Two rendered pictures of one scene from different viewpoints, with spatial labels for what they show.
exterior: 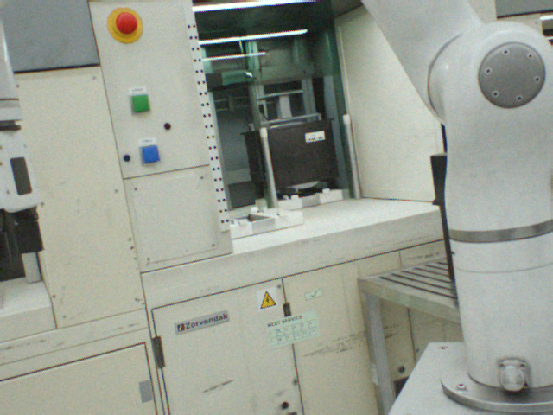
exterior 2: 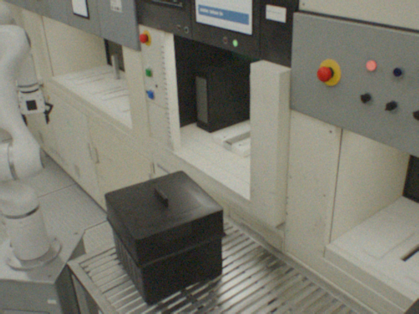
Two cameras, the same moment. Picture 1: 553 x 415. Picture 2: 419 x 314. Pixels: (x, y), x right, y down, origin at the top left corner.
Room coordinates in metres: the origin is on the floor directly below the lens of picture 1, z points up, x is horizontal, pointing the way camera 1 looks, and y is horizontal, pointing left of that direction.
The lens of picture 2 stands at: (1.08, -1.67, 1.79)
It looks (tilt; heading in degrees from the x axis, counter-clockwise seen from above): 28 degrees down; 73
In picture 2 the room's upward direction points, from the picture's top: 2 degrees counter-clockwise
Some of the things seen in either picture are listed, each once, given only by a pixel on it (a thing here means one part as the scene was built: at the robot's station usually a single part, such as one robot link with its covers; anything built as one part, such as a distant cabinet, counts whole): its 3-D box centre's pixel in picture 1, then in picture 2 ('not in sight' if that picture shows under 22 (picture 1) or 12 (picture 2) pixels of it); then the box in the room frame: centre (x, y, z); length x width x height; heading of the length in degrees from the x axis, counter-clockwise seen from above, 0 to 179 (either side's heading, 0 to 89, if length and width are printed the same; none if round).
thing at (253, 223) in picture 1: (250, 220); (244, 137); (1.77, 0.06, 0.89); 0.22 x 0.21 x 0.04; 20
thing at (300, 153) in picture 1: (289, 144); not in sight; (2.16, -0.08, 1.06); 0.24 x 0.20 x 0.32; 110
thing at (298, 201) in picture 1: (297, 197); not in sight; (2.16, -0.08, 0.89); 0.22 x 0.21 x 0.04; 20
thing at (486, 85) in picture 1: (496, 133); (2, 179); (0.80, -0.26, 1.07); 0.19 x 0.12 x 0.24; 175
